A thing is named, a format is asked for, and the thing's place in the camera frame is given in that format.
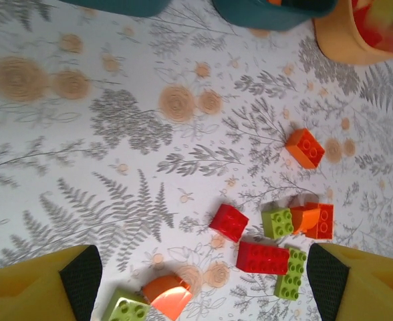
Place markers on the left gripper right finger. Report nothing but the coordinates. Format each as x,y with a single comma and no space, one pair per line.
367,291

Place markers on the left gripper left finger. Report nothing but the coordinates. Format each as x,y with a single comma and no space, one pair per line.
22,294

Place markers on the green small lego brick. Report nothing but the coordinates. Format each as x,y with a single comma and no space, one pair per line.
278,223
124,307

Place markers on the orange two-by-four lego brick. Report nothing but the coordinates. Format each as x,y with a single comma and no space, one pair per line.
274,2

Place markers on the green two-by-four lego brick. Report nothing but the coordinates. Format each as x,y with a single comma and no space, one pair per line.
291,274

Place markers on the orange curved lego brick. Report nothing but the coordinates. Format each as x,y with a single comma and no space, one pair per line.
168,296
303,219

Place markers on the red two-by-four lego brick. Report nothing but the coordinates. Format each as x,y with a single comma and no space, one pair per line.
261,258

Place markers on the red small lego brick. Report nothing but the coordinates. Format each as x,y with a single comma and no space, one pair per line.
229,223

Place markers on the orange two-by-two lego brick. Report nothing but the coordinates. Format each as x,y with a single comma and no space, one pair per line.
305,148

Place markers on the orange plastic bin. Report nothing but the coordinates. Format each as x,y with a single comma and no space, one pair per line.
340,43

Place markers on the teal plastic bin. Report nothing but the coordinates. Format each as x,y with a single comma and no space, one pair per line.
266,16
116,6

